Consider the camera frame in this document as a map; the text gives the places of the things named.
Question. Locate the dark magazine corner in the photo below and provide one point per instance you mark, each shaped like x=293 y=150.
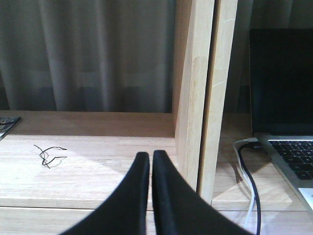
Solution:
x=6 y=124

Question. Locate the silver laptop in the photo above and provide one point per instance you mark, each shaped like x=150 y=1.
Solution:
x=281 y=94

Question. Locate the grey curtain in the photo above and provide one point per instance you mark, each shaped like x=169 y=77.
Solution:
x=89 y=55

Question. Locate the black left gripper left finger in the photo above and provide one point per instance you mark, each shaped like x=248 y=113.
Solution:
x=124 y=211

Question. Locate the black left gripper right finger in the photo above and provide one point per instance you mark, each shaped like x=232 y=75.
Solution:
x=178 y=209

